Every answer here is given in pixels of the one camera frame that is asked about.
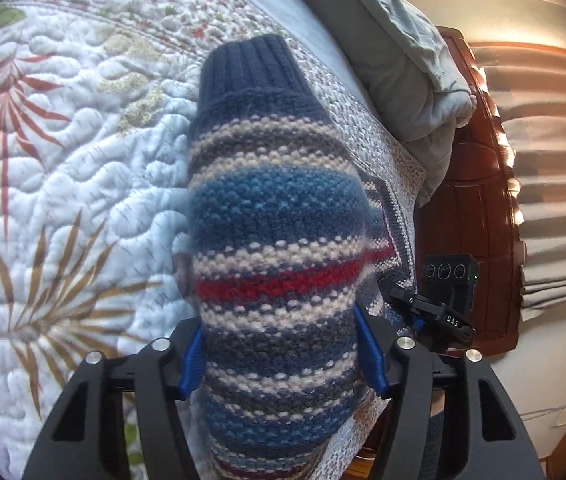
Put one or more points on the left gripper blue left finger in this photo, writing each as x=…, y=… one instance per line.
x=193, y=364

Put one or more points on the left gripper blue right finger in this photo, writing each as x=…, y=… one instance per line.
x=370, y=356

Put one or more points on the beige pleated wall curtain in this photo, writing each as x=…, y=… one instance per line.
x=528, y=85

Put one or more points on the grey rumpled duvet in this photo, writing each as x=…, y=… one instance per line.
x=407, y=69

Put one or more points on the striped blue knit sweater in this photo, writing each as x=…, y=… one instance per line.
x=288, y=237

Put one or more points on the light blue bed sheet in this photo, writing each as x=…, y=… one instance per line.
x=304, y=26

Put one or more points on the floral quilted bedspread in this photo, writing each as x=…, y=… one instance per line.
x=95, y=100

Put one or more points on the red wooden headboard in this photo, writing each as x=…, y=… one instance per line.
x=474, y=211

